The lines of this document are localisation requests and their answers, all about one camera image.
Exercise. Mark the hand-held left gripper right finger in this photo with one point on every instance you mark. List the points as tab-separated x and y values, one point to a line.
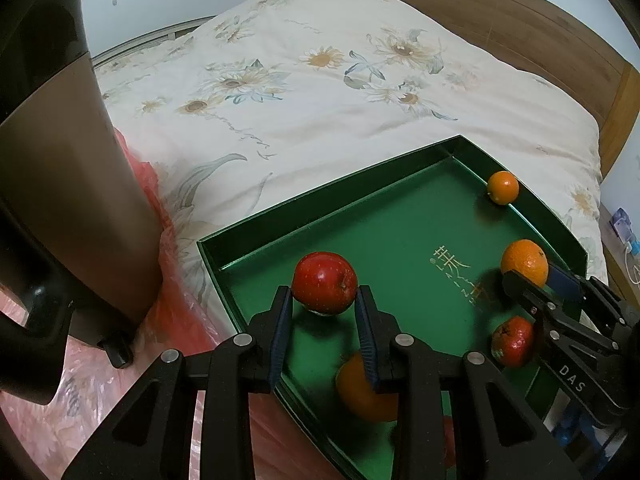
365	330

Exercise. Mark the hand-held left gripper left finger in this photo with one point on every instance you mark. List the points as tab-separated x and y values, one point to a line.
282	330

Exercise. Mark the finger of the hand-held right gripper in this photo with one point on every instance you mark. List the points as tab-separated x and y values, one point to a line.
525	295
565	280

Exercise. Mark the orange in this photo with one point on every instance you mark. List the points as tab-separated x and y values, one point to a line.
525	260
357	400
503	187

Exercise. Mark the red apple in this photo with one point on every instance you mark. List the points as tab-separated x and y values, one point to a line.
325	280
510	345

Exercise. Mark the green tray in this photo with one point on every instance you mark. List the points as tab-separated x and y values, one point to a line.
425	220

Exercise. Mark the wooden nightstand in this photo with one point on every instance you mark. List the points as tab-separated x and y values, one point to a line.
620	270

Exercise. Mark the white charger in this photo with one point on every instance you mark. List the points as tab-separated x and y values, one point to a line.
622	222

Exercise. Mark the pink plastic sheet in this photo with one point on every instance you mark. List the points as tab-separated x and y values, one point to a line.
145	180

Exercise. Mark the copper and black kettle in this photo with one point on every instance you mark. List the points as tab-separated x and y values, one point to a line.
65	160

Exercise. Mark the wooden headboard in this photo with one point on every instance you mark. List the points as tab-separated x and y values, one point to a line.
500	10

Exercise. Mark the white radiator cover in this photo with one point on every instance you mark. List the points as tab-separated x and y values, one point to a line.
150	35

